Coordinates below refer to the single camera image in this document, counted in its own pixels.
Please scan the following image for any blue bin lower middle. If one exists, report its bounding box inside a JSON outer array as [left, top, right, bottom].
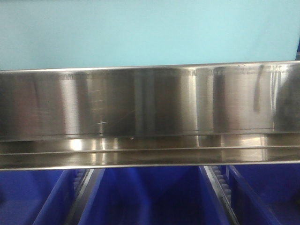
[[79, 166, 229, 225]]

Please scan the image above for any blue bin lower right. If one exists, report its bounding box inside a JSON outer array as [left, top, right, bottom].
[[226, 164, 300, 225]]

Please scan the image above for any roller track left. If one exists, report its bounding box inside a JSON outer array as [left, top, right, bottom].
[[64, 169, 95, 225]]

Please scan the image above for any roller track right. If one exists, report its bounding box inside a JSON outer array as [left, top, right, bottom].
[[203, 165, 240, 225]]

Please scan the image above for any blue bin upper right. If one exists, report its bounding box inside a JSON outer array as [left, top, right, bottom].
[[293, 37, 300, 60]]

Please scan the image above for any light blue plastic bin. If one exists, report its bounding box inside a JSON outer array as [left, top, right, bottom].
[[0, 0, 300, 70]]

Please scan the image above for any stainless steel shelf rail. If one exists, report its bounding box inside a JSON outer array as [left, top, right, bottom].
[[0, 61, 300, 171]]

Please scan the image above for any blue bin lower left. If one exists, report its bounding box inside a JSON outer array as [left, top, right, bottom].
[[0, 170, 78, 225]]

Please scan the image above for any roller track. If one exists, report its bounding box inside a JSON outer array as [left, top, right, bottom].
[[203, 165, 240, 225], [64, 169, 95, 225]]

